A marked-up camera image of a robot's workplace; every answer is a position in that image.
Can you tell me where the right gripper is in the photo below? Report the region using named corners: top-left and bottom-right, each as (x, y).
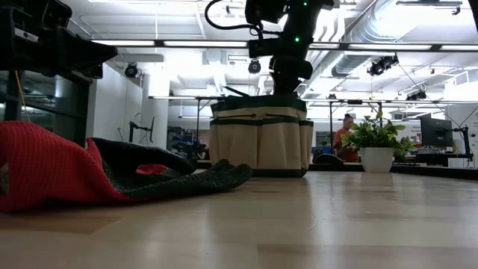
top-left (268, 55), bottom-right (314, 96)

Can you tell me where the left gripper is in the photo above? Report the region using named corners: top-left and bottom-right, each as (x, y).
top-left (0, 25), bottom-right (118, 80)

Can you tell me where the beige gardening bag green trim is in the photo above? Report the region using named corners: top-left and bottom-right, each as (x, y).
top-left (208, 93), bottom-right (314, 179)

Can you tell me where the red black garden glove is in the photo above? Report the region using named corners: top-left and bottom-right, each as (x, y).
top-left (0, 120), bottom-right (253, 214)

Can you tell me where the person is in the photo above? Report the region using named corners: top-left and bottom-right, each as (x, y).
top-left (332, 114), bottom-right (360, 162)

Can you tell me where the black ceiling spotlight cluster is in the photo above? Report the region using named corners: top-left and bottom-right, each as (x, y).
top-left (367, 54), bottom-right (400, 77)

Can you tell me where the black chair back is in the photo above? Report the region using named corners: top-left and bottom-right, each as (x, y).
top-left (312, 152), bottom-right (344, 166)

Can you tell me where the black overhead light bar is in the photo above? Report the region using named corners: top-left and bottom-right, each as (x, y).
top-left (91, 39), bottom-right (478, 52)

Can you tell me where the green plant white pot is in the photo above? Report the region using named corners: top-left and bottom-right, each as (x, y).
top-left (341, 111), bottom-right (418, 174)

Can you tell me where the black computer monitor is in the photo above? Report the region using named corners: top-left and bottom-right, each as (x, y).
top-left (420, 117), bottom-right (455, 149)

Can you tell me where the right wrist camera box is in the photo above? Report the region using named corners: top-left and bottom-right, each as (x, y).
top-left (248, 37), bottom-right (284, 59)

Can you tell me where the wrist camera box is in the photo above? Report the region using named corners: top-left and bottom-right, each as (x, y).
top-left (10, 0), bottom-right (72, 42)
top-left (248, 37), bottom-right (284, 59)

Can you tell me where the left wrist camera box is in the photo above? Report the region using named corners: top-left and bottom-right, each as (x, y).
top-left (10, 0), bottom-right (72, 42)

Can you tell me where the thin yellow cord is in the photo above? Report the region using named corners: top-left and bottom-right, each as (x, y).
top-left (14, 69), bottom-right (31, 123)

